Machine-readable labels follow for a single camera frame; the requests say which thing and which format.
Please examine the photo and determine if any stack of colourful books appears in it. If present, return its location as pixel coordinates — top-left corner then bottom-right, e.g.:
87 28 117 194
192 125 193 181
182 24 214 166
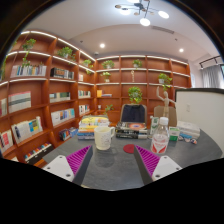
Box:
77 115 110 140

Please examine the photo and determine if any green white carton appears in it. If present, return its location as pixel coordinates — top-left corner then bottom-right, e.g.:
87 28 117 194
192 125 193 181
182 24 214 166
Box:
149 116 159 136

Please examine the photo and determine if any wooden artist mannequin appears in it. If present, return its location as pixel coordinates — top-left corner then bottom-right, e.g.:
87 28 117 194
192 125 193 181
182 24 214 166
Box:
156 87 176 118

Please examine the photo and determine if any clear plastic water bottle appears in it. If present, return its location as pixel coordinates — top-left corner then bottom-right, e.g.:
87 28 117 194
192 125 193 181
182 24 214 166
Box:
150 117 169 154

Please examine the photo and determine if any small green white box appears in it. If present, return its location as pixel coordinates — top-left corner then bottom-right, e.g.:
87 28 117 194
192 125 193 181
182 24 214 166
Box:
169 127 180 141

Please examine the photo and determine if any white tissue box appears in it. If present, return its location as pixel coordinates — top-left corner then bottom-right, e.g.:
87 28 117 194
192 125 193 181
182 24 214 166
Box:
177 121 200 139

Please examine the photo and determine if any grey window curtain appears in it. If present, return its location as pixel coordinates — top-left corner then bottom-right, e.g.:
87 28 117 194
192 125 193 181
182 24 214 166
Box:
201 65 224 89

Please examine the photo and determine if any stack of dark books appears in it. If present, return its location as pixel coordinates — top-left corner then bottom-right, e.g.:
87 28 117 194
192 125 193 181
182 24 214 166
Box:
115 122 148 139

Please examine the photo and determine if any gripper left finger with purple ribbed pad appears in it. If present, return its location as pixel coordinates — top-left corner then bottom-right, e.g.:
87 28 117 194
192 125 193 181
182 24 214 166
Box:
44 145 93 185

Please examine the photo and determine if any white ceramic mug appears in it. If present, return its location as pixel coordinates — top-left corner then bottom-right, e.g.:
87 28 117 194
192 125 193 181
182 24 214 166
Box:
94 126 115 150

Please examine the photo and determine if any red round coaster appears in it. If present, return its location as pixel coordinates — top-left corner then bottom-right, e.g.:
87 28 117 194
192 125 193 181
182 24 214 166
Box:
123 144 134 154

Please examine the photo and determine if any white board panel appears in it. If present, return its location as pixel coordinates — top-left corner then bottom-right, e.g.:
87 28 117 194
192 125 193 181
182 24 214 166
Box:
175 88 224 156

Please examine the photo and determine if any hanging green potted plant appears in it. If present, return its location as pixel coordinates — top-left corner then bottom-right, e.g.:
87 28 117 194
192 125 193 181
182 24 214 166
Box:
128 86 142 104

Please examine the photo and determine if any ceiling chandelier lamp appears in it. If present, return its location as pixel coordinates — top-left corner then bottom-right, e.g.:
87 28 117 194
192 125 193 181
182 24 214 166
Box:
115 0 169 27

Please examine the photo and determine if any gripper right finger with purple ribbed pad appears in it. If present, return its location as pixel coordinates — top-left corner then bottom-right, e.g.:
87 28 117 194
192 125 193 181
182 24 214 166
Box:
134 145 181 185

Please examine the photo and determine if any wooden wall bookshelf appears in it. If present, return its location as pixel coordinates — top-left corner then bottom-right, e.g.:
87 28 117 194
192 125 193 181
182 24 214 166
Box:
0 30 191 162

